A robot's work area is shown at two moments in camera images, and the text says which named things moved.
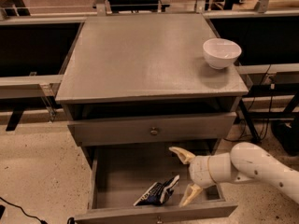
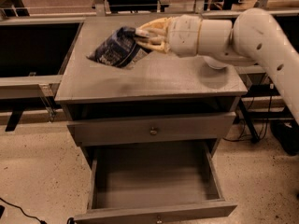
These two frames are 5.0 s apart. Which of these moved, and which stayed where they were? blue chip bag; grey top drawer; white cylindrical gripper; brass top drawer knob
Moved: white cylindrical gripper; blue chip bag
Stayed: brass top drawer knob; grey top drawer
